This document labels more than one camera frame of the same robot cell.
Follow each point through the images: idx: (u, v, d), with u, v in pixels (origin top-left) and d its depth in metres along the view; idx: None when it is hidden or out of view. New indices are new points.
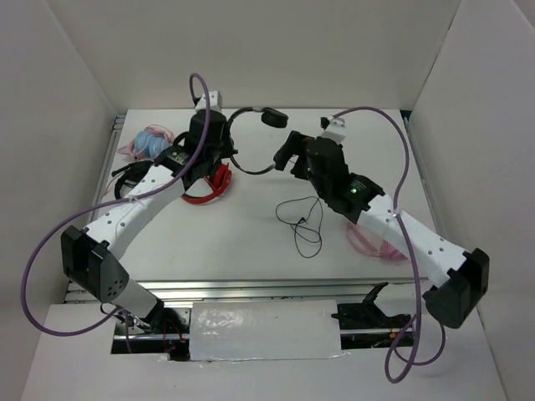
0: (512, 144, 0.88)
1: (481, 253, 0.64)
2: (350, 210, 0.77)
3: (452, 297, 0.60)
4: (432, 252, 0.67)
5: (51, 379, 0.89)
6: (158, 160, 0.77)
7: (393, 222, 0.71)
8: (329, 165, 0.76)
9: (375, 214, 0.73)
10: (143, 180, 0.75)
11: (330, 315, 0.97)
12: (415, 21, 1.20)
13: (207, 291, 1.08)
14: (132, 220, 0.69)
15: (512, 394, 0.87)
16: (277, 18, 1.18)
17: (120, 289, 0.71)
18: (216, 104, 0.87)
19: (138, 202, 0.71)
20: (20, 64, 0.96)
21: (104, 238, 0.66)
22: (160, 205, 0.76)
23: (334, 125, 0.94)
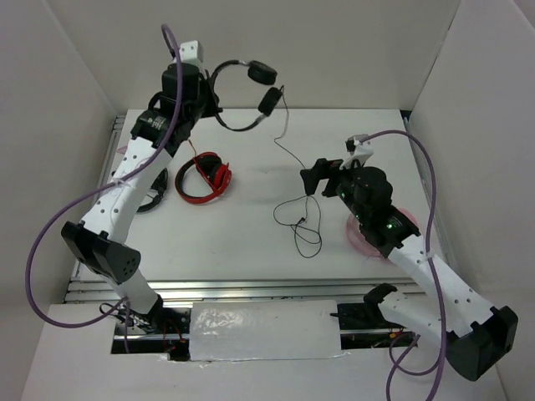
0: (512, 144, 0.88)
1: (508, 311, 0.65)
2: (382, 242, 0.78)
3: (473, 350, 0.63)
4: (458, 301, 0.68)
5: (52, 379, 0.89)
6: (135, 132, 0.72)
7: (424, 263, 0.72)
8: (376, 200, 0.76)
9: (407, 252, 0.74)
10: (124, 159, 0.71)
11: (330, 315, 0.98)
12: (415, 21, 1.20)
13: (206, 291, 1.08)
14: (126, 205, 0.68)
15: (512, 394, 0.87)
16: (278, 17, 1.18)
17: (135, 267, 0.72)
18: (195, 57, 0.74)
19: (124, 185, 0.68)
20: (19, 63, 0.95)
21: (104, 227, 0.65)
22: (149, 181, 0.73)
23: (362, 149, 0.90)
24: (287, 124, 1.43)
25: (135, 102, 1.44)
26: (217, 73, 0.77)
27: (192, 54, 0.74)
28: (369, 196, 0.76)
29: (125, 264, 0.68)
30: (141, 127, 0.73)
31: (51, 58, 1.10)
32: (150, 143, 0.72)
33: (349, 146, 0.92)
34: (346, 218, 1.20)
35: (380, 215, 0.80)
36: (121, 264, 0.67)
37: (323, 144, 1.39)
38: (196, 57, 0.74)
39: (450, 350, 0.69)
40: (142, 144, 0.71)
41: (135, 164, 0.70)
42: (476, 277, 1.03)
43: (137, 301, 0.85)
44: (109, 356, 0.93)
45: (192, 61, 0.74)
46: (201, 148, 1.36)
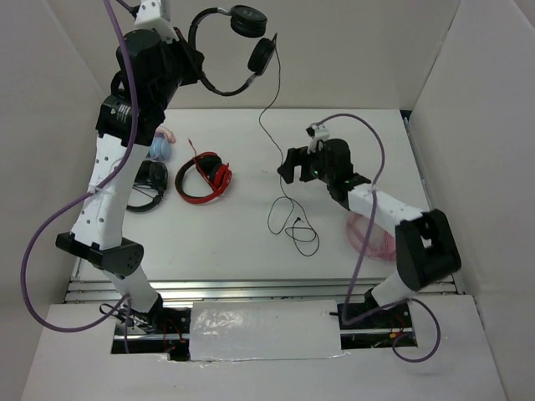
0: (512, 144, 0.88)
1: (438, 213, 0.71)
2: (342, 196, 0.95)
3: (404, 243, 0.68)
4: (393, 211, 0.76)
5: (52, 379, 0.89)
6: (101, 129, 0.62)
7: (369, 195, 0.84)
8: (337, 161, 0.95)
9: (356, 192, 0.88)
10: (96, 161, 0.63)
11: (330, 314, 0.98)
12: (415, 21, 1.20)
13: (206, 291, 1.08)
14: (111, 212, 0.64)
15: (512, 393, 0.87)
16: (278, 17, 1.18)
17: (139, 256, 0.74)
18: (157, 16, 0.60)
19: (104, 192, 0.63)
20: (20, 63, 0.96)
21: (94, 240, 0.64)
22: (131, 177, 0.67)
23: (320, 131, 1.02)
24: (287, 124, 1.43)
25: None
26: (196, 24, 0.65)
27: (155, 13, 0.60)
28: (331, 154, 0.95)
29: (127, 260, 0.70)
30: (105, 120, 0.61)
31: (51, 58, 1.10)
32: (120, 139, 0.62)
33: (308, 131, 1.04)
34: (346, 218, 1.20)
35: (343, 175, 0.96)
36: (123, 262, 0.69)
37: None
38: (158, 16, 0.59)
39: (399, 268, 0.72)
40: (111, 143, 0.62)
41: (109, 167, 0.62)
42: (476, 277, 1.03)
43: (136, 300, 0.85)
44: (109, 356, 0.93)
45: (153, 20, 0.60)
46: (201, 148, 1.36)
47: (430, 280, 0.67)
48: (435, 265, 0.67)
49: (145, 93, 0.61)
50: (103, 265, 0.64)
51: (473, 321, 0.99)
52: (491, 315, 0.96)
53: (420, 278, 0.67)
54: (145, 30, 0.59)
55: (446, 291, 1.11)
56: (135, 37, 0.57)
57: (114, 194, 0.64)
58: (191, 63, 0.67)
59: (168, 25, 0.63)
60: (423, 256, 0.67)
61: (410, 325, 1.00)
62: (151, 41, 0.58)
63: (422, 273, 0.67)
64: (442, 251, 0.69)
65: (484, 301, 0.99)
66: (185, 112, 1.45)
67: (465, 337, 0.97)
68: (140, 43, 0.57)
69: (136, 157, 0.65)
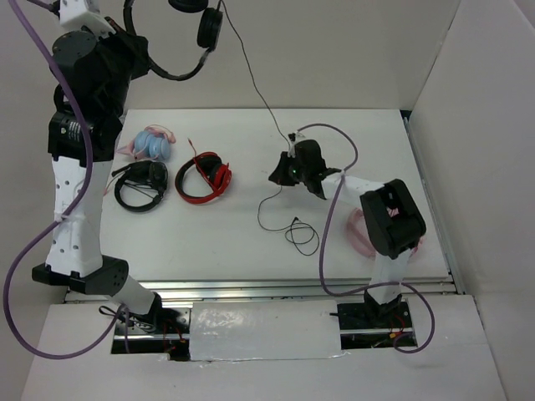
0: (512, 144, 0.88)
1: (399, 183, 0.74)
2: (318, 190, 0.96)
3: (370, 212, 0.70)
4: (359, 187, 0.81)
5: (51, 381, 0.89)
6: (55, 151, 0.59)
7: (338, 180, 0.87)
8: (308, 157, 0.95)
9: (328, 180, 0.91)
10: (58, 186, 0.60)
11: (330, 314, 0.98)
12: (415, 21, 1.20)
13: (200, 291, 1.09)
14: (84, 237, 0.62)
15: (512, 393, 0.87)
16: (277, 17, 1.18)
17: (124, 271, 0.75)
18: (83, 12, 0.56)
19: (72, 219, 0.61)
20: (20, 64, 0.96)
21: (73, 268, 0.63)
22: (99, 195, 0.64)
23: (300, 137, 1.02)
24: (287, 124, 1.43)
25: (135, 102, 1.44)
26: (129, 6, 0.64)
27: (79, 10, 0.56)
28: (303, 153, 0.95)
29: (113, 278, 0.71)
30: (58, 142, 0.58)
31: None
32: (78, 160, 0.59)
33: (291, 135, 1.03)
34: (346, 218, 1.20)
35: (317, 170, 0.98)
36: (108, 281, 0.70)
37: (324, 143, 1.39)
38: (84, 12, 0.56)
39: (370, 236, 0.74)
40: (69, 164, 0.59)
41: (72, 192, 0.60)
42: (476, 277, 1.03)
43: (136, 301, 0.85)
44: (109, 356, 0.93)
45: (81, 16, 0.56)
46: (201, 149, 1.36)
47: (400, 244, 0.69)
48: (403, 229, 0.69)
49: (94, 104, 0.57)
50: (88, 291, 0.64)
51: (473, 321, 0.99)
52: (491, 315, 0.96)
53: (388, 242, 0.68)
54: (78, 32, 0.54)
55: (446, 291, 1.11)
56: (66, 43, 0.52)
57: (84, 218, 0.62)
58: (135, 54, 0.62)
59: (99, 17, 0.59)
60: (389, 220, 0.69)
61: (411, 325, 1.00)
62: (87, 46, 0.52)
63: (392, 232, 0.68)
64: (408, 215, 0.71)
65: (484, 301, 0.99)
66: (185, 112, 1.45)
67: (465, 337, 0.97)
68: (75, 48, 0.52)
69: (101, 175, 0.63)
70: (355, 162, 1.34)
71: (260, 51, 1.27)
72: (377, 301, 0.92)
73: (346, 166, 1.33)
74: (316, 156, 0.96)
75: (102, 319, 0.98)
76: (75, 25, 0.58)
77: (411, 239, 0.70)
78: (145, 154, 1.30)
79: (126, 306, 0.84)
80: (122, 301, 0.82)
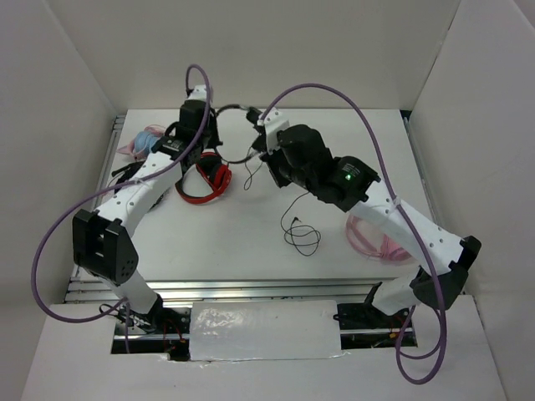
0: (512, 143, 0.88)
1: (475, 241, 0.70)
2: (343, 197, 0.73)
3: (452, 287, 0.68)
4: (433, 244, 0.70)
5: (51, 380, 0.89)
6: (154, 149, 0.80)
7: (394, 211, 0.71)
8: (308, 154, 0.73)
9: (374, 205, 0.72)
10: (143, 165, 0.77)
11: (331, 317, 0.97)
12: (415, 21, 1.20)
13: (200, 291, 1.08)
14: (140, 201, 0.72)
15: (512, 394, 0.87)
16: (277, 18, 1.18)
17: (134, 270, 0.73)
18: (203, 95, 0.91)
19: (143, 184, 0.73)
20: (21, 64, 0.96)
21: (117, 215, 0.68)
22: (161, 189, 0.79)
23: (271, 124, 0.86)
24: None
25: (135, 102, 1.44)
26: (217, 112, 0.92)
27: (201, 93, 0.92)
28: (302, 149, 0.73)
29: (126, 263, 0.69)
30: (160, 145, 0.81)
31: (51, 58, 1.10)
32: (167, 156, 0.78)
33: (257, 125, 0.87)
34: (345, 218, 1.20)
35: (327, 169, 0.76)
36: (124, 259, 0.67)
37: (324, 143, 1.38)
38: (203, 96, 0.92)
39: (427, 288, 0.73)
40: (160, 156, 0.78)
41: (153, 170, 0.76)
42: (476, 277, 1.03)
43: (135, 302, 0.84)
44: (109, 355, 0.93)
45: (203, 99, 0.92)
46: None
47: None
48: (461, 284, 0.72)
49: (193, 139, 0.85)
50: (116, 241, 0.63)
51: (473, 321, 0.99)
52: (491, 315, 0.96)
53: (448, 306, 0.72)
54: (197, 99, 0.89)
55: None
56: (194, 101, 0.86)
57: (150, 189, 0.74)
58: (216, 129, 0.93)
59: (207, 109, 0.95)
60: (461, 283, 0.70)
61: (411, 325, 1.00)
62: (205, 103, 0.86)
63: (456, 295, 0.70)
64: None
65: (484, 301, 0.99)
66: None
67: (465, 337, 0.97)
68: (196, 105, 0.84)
69: (171, 176, 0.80)
70: None
71: (260, 51, 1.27)
72: (385, 312, 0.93)
73: None
74: (319, 147, 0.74)
75: (102, 318, 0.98)
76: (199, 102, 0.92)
77: None
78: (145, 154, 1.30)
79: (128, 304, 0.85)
80: (123, 297, 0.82)
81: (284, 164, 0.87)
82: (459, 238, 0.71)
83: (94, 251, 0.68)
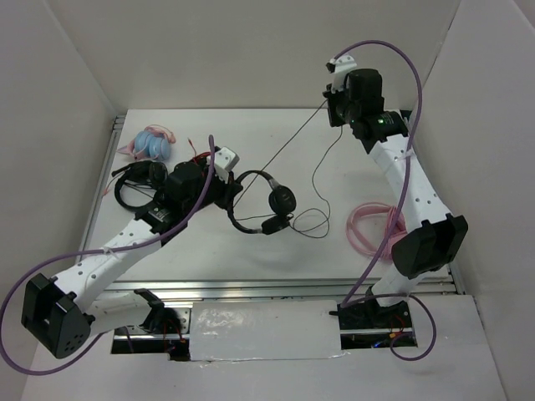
0: (512, 144, 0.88)
1: (461, 220, 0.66)
2: (369, 137, 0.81)
3: (414, 241, 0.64)
4: (419, 200, 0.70)
5: (49, 382, 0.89)
6: (138, 215, 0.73)
7: (400, 159, 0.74)
8: (364, 90, 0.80)
9: (389, 149, 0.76)
10: (120, 233, 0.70)
11: (330, 314, 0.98)
12: (415, 21, 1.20)
13: (203, 291, 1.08)
14: (105, 274, 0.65)
15: (512, 394, 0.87)
16: (277, 18, 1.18)
17: (81, 342, 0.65)
18: (222, 164, 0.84)
19: (113, 255, 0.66)
20: (21, 65, 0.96)
21: (73, 289, 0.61)
22: (135, 261, 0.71)
23: (341, 66, 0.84)
24: (287, 124, 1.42)
25: (135, 102, 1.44)
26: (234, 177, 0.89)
27: (221, 162, 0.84)
28: (359, 83, 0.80)
29: (72, 338, 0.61)
30: (145, 213, 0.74)
31: (51, 59, 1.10)
32: (149, 225, 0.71)
33: (332, 66, 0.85)
34: (346, 218, 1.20)
35: (371, 111, 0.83)
36: (68, 336, 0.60)
37: (324, 143, 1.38)
38: (221, 164, 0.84)
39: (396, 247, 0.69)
40: (142, 226, 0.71)
41: (129, 241, 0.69)
42: (476, 277, 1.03)
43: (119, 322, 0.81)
44: (110, 355, 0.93)
45: (221, 169, 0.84)
46: (201, 149, 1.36)
47: (418, 269, 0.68)
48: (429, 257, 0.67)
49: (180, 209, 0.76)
50: (63, 322, 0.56)
51: (473, 320, 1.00)
52: (491, 315, 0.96)
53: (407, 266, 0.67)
54: (189, 165, 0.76)
55: (446, 291, 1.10)
56: (181, 169, 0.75)
57: (119, 261, 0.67)
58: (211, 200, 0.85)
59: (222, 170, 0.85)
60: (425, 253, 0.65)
61: (411, 325, 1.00)
62: (194, 173, 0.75)
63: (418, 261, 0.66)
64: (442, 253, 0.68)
65: (484, 301, 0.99)
66: (185, 112, 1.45)
67: (465, 337, 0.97)
68: (185, 173, 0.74)
69: (150, 250, 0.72)
70: (356, 163, 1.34)
71: (260, 51, 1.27)
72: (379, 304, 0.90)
73: (345, 167, 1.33)
74: (374, 90, 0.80)
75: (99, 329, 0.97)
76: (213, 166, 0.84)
77: (429, 267, 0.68)
78: (145, 154, 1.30)
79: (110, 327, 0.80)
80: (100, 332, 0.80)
81: (340, 103, 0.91)
82: (447, 211, 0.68)
83: (44, 317, 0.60)
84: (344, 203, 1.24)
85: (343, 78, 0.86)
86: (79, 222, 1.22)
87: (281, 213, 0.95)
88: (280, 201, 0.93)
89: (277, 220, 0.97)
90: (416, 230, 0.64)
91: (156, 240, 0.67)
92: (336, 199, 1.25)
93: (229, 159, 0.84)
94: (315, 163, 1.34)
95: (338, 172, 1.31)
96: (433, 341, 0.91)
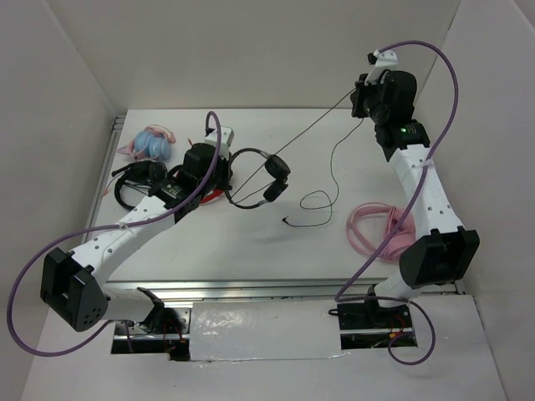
0: (512, 144, 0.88)
1: (473, 234, 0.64)
2: (390, 144, 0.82)
3: (420, 249, 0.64)
4: (431, 210, 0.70)
5: (48, 380, 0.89)
6: (150, 190, 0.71)
7: (418, 169, 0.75)
8: (396, 97, 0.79)
9: (408, 157, 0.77)
10: (134, 209, 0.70)
11: (329, 313, 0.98)
12: (415, 21, 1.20)
13: (205, 291, 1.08)
14: (121, 249, 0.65)
15: (512, 394, 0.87)
16: (277, 18, 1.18)
17: (99, 317, 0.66)
18: (226, 144, 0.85)
19: (128, 230, 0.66)
20: (21, 64, 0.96)
21: (90, 262, 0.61)
22: (149, 236, 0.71)
23: (383, 60, 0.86)
24: (286, 124, 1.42)
25: (135, 102, 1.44)
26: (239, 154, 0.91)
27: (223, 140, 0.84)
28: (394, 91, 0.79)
29: (91, 312, 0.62)
30: (158, 190, 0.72)
31: (50, 58, 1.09)
32: (163, 202, 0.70)
33: (374, 58, 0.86)
34: (346, 218, 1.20)
35: (399, 117, 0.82)
36: (88, 309, 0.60)
37: (323, 144, 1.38)
38: (224, 144, 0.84)
39: (405, 257, 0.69)
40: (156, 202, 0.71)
41: (143, 216, 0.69)
42: (476, 277, 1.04)
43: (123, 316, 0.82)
44: (109, 355, 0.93)
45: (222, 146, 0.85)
46: None
47: (425, 283, 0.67)
48: (436, 271, 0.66)
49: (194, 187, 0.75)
50: (81, 294, 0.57)
51: (473, 321, 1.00)
52: (491, 315, 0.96)
53: (415, 277, 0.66)
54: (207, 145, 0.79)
55: (446, 291, 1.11)
56: (200, 147, 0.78)
57: (135, 236, 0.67)
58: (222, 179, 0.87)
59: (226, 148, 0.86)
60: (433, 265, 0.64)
61: (411, 325, 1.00)
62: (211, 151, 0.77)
63: (423, 271, 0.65)
64: (452, 269, 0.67)
65: (484, 301, 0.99)
66: (184, 111, 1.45)
67: (465, 337, 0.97)
68: (202, 152, 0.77)
69: (164, 225, 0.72)
70: (355, 163, 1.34)
71: (260, 51, 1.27)
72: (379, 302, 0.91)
73: (345, 167, 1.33)
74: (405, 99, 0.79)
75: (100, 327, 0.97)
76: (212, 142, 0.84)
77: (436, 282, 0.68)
78: (145, 154, 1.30)
79: (119, 316, 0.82)
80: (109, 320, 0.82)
81: (370, 98, 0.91)
82: (459, 224, 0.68)
83: (62, 291, 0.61)
84: (344, 203, 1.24)
85: (379, 73, 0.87)
86: (78, 222, 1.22)
87: (279, 180, 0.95)
88: (276, 165, 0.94)
89: (275, 186, 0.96)
90: (425, 237, 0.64)
91: (170, 214, 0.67)
92: (336, 199, 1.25)
93: (228, 134, 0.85)
94: (315, 163, 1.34)
95: (338, 172, 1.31)
96: (432, 346, 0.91)
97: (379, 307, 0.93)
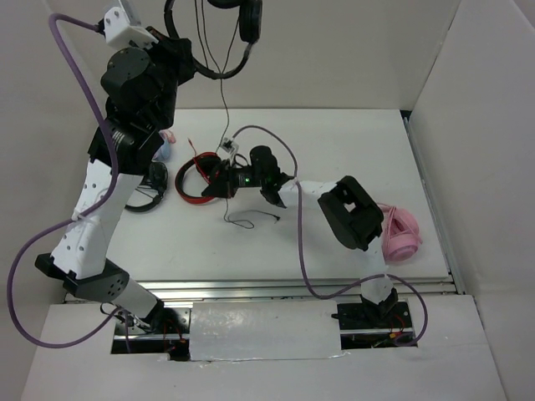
0: (513, 142, 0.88)
1: (349, 179, 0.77)
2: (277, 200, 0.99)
3: (329, 210, 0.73)
4: (315, 190, 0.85)
5: (49, 381, 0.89)
6: (93, 154, 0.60)
7: (293, 185, 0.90)
8: (267, 168, 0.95)
9: (284, 190, 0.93)
10: (84, 186, 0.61)
11: (330, 316, 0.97)
12: (415, 21, 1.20)
13: (206, 291, 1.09)
14: (93, 241, 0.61)
15: (512, 393, 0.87)
16: (277, 17, 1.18)
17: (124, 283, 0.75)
18: (129, 27, 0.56)
19: (87, 220, 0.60)
20: (22, 64, 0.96)
21: (70, 267, 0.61)
22: (117, 205, 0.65)
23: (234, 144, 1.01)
24: (287, 124, 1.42)
25: None
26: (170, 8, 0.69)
27: (121, 26, 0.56)
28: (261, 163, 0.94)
29: (109, 286, 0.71)
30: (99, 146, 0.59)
31: (51, 58, 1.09)
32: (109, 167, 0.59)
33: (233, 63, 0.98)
34: None
35: (272, 177, 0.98)
36: (104, 289, 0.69)
37: (324, 144, 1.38)
38: (125, 25, 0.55)
39: (337, 233, 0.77)
40: (101, 170, 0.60)
41: (95, 195, 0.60)
42: (476, 277, 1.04)
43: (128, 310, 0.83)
44: (109, 355, 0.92)
45: (124, 30, 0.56)
46: (201, 149, 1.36)
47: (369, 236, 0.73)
48: (369, 220, 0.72)
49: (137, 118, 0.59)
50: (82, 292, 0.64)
51: (473, 320, 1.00)
52: (491, 315, 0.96)
53: (354, 235, 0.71)
54: (129, 58, 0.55)
55: (446, 291, 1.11)
56: (120, 63, 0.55)
57: (99, 222, 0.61)
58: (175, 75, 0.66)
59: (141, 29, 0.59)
60: (349, 215, 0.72)
61: (411, 325, 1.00)
62: (136, 68, 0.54)
63: (353, 225, 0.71)
64: (377, 211, 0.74)
65: (485, 300, 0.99)
66: (184, 111, 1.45)
67: (465, 336, 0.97)
68: (123, 70, 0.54)
69: (122, 188, 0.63)
70: (354, 163, 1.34)
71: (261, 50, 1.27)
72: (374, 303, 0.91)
73: (344, 167, 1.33)
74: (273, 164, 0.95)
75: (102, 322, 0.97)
76: (123, 38, 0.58)
77: (374, 230, 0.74)
78: None
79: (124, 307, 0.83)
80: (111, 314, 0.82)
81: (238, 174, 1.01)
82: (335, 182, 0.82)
83: None
84: None
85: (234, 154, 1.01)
86: None
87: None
88: None
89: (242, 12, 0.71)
90: (323, 200, 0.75)
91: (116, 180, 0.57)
92: None
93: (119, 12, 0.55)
94: (315, 162, 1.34)
95: (338, 173, 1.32)
96: (422, 332, 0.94)
97: (380, 307, 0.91)
